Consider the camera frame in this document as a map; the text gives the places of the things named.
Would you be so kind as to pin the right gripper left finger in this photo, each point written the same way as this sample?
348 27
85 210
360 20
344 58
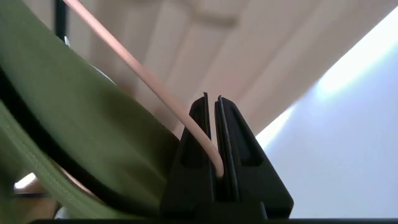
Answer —
183 183

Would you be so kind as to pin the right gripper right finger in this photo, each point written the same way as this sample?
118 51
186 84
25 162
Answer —
258 186

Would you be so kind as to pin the green garment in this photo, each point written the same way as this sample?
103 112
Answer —
93 118

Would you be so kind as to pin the black clothes rack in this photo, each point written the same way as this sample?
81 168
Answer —
60 18

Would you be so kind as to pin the beige curtain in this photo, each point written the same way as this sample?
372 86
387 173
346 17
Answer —
248 46

